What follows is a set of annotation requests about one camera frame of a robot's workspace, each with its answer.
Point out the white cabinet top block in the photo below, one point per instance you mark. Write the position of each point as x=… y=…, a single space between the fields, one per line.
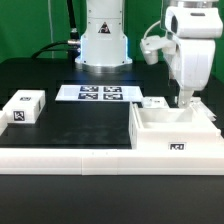
x=25 y=106

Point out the white marker base plate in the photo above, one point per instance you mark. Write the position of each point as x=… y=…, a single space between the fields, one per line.
x=99 y=93

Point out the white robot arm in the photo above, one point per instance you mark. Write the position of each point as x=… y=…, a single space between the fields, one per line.
x=104 y=46

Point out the white cabinet body box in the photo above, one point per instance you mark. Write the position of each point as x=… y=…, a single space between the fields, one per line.
x=171 y=129

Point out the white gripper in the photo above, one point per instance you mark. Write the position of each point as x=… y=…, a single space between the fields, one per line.
x=192 y=65

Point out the white cabinet door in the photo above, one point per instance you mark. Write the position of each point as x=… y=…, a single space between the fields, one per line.
x=199 y=106
x=154 y=102

